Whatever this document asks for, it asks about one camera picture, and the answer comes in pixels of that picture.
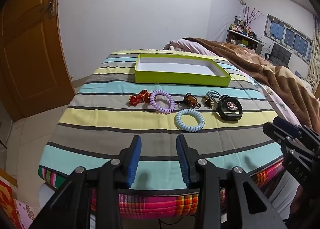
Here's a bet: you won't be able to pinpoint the brown amber hair clip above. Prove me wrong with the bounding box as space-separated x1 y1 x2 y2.
175 93 201 109

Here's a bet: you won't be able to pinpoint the wooden door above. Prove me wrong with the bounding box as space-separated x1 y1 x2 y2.
0 0 75 122

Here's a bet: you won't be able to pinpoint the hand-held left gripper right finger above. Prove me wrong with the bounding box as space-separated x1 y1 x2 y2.
176 134 288 229

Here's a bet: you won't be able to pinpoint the blue coil hair tie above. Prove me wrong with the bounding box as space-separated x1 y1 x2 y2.
174 108 205 133

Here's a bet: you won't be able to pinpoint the pink floral box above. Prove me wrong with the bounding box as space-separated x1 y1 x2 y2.
14 199 35 222

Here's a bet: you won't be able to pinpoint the rhinestone hair tie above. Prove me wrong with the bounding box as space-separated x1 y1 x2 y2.
224 101 238 112

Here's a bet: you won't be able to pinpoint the black wrist band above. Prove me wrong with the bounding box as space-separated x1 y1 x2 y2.
214 95 243 122

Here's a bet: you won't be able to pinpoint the green cardboard box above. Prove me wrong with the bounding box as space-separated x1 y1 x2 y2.
134 53 232 87

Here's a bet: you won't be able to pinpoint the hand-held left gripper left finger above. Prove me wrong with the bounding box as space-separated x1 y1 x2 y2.
31 135 142 229

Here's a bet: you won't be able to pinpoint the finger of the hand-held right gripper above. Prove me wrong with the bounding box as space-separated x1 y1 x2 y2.
273 117 320 144
262 122 298 144

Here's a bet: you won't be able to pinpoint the black chair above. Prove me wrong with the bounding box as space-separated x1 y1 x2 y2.
265 42 292 68

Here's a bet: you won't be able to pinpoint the cluttered shelf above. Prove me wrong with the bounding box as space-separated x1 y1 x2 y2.
226 15 264 53

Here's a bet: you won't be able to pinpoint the purple coil hair tie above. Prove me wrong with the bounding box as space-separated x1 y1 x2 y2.
149 89 175 114

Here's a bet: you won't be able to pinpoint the window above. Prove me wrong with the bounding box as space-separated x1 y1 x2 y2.
264 14 314 64

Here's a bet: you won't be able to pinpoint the metal door latch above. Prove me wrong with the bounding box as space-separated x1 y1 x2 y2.
41 0 57 18

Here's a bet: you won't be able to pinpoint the striped cloth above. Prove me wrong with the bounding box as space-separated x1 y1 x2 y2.
37 49 285 191

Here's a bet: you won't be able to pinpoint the brown blanket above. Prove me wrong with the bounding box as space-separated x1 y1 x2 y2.
181 37 320 134

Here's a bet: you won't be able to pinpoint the plaid cloth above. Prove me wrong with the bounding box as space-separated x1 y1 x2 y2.
37 161 285 219

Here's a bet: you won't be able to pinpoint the gold charm hair tie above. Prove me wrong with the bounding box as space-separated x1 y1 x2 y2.
203 90 227 108

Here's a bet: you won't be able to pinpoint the person's right forearm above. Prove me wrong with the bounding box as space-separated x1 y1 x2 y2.
291 184 320 227

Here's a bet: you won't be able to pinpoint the orange hair clip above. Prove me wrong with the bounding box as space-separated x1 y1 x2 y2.
139 89 152 103

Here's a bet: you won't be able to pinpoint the purple flower branches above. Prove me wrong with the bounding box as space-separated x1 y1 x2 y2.
241 5 263 28

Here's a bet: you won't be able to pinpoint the patterned curtain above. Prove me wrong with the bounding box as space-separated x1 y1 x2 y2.
309 17 320 87

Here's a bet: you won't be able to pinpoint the person's grey clothing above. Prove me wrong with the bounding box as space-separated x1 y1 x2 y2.
270 169 303 219

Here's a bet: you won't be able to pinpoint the red hair clip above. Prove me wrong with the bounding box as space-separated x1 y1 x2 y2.
129 94 143 107

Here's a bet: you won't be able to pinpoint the red paper item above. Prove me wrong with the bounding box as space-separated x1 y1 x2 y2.
0 179 20 229

